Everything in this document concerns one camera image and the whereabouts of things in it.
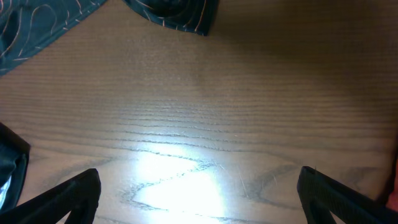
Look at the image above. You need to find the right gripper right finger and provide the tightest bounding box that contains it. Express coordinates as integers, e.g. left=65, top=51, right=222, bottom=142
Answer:
left=297, top=166, right=397, bottom=224

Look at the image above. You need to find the red printed t-shirt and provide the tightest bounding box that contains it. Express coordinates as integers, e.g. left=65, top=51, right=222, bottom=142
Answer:
left=386, top=164, right=398, bottom=212

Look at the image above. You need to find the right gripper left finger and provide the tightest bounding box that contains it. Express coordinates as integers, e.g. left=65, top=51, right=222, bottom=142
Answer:
left=1, top=169, right=101, bottom=224

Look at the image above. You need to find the black orange patterned jersey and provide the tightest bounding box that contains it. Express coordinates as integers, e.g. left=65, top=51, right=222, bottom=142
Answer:
left=1, top=0, right=218, bottom=213

